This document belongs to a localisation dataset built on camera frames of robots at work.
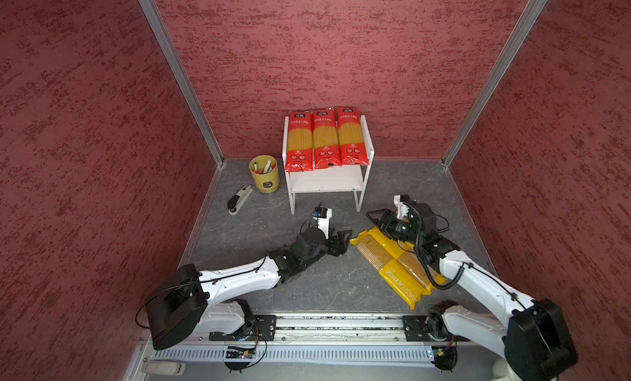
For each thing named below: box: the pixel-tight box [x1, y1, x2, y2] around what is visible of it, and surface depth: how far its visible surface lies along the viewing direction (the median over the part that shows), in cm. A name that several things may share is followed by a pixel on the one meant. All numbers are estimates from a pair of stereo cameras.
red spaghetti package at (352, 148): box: [336, 106, 369, 166], surface depth 81 cm
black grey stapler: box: [226, 183, 254, 216], surface depth 105 cm
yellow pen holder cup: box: [248, 154, 281, 193], surface depth 103 cm
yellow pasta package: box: [349, 226, 447, 310], surface depth 86 cm
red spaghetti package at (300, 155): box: [285, 110, 314, 173], surface depth 79 cm
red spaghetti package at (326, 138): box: [312, 107, 342, 170], surface depth 81 cm
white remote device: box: [141, 360, 187, 377], surface depth 66 cm
